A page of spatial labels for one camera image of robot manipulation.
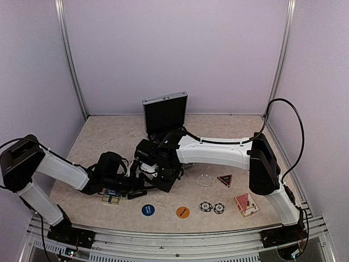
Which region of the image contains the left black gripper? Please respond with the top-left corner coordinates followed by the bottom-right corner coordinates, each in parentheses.
top-left (104, 171), bottom-right (154, 199)

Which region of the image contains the aluminium poker chip case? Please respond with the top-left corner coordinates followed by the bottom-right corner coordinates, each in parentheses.
top-left (142, 91), bottom-right (188, 139)

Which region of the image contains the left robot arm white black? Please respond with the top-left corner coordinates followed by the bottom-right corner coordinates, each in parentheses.
top-left (1, 134), bottom-right (147, 243)

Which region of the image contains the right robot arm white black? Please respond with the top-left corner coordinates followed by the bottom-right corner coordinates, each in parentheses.
top-left (134, 128), bottom-right (309, 246)

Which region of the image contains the blue small blind button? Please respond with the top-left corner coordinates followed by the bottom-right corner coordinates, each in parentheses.
top-left (141, 204), bottom-right (155, 216)

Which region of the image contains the blue playing card box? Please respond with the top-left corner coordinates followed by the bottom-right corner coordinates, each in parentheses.
top-left (101, 188), bottom-right (121, 205)

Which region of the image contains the clear round dealer button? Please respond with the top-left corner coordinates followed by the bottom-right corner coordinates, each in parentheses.
top-left (196, 174), bottom-right (213, 188)

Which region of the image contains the orange big blind button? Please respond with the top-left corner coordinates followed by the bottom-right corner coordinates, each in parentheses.
top-left (176, 206), bottom-right (190, 219)

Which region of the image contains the chip row in case front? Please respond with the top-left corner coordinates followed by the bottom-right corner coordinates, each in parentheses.
top-left (149, 134), bottom-right (160, 144)

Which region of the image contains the blue white poker chip stack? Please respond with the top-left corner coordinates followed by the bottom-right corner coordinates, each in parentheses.
top-left (200, 201), bottom-right (213, 212)

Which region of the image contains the black pink triangular button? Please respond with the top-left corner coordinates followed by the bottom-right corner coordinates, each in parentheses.
top-left (217, 174), bottom-right (232, 188)

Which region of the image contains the red playing card deck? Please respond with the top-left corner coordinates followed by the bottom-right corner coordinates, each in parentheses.
top-left (233, 192), bottom-right (260, 218)

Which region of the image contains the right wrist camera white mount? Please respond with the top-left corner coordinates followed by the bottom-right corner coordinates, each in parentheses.
top-left (139, 163), bottom-right (158, 177)

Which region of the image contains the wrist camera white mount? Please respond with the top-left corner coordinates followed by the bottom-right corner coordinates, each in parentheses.
top-left (128, 159), bottom-right (140, 174)
top-left (139, 163), bottom-right (158, 177)

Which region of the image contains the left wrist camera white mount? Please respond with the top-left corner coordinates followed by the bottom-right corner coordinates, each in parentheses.
top-left (128, 159), bottom-right (140, 174)

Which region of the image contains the aluminium front rail frame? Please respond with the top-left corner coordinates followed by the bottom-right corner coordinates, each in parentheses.
top-left (16, 215), bottom-right (339, 261)

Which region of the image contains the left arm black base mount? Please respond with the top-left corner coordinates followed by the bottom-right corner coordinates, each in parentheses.
top-left (47, 220), bottom-right (96, 249)

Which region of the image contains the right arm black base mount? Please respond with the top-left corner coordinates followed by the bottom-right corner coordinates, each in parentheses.
top-left (260, 225), bottom-right (303, 248)

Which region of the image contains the left aluminium corner post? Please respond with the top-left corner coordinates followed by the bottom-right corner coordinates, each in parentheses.
top-left (55, 0), bottom-right (89, 121)

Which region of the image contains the aluminium corner post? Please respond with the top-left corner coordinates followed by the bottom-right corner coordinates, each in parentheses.
top-left (55, 0), bottom-right (89, 121)
top-left (267, 0), bottom-right (296, 104)

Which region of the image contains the right aluminium corner post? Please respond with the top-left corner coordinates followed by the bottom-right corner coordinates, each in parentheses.
top-left (267, 0), bottom-right (296, 104)

